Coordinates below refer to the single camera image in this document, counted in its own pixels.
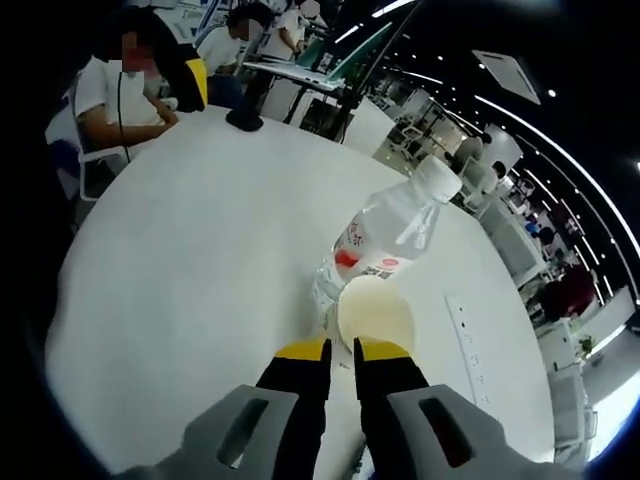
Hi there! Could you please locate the small black object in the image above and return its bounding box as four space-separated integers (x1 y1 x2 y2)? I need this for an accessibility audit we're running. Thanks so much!
224 107 265 133

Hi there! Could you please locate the white power strip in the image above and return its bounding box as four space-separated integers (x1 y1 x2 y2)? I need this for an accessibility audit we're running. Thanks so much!
443 294 494 409

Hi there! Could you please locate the black and yellow object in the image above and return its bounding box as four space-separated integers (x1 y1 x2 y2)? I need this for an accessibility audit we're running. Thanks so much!
149 19 209 114

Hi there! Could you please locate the green tilted board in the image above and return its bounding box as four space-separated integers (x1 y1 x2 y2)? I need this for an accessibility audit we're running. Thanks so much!
244 22 394 92

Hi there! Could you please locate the ceiling air vent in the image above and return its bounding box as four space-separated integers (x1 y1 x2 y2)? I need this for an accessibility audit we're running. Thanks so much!
472 48 542 105

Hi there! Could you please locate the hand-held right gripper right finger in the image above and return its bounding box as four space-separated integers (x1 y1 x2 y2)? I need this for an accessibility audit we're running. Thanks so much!
352 337 586 480

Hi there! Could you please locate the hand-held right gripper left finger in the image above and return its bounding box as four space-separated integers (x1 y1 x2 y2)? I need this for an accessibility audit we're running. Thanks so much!
119 337 334 480

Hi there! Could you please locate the thin black chest cable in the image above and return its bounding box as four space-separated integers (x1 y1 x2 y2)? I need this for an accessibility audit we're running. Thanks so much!
115 69 134 162

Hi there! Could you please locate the white table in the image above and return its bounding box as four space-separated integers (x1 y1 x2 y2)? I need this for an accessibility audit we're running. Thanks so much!
44 102 556 480

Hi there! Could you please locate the white framed chair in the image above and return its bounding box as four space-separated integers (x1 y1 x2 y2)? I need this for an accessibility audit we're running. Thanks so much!
47 94 132 202

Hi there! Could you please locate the clear water bottle red label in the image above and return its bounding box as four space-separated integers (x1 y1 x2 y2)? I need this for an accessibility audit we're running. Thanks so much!
312 154 464 334

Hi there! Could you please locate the white paper cup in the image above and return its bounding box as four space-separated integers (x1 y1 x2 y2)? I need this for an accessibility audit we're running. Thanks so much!
337 276 417 359

